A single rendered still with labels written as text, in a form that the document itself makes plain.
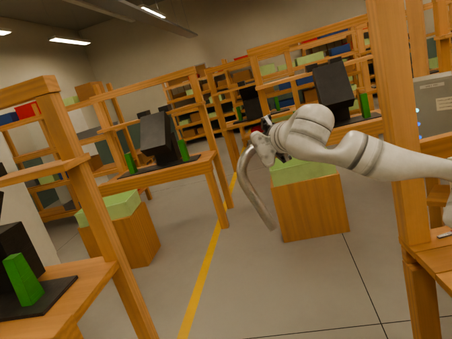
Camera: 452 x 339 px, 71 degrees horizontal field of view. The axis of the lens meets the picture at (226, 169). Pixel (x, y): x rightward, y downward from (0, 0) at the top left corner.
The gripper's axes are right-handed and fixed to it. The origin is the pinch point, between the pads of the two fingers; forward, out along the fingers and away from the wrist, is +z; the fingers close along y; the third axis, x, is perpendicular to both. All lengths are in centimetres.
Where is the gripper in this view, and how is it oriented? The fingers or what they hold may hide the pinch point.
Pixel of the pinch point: (269, 140)
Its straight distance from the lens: 90.9
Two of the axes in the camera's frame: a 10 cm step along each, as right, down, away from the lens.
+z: -1.0, -0.5, 9.9
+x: -8.8, 4.7, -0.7
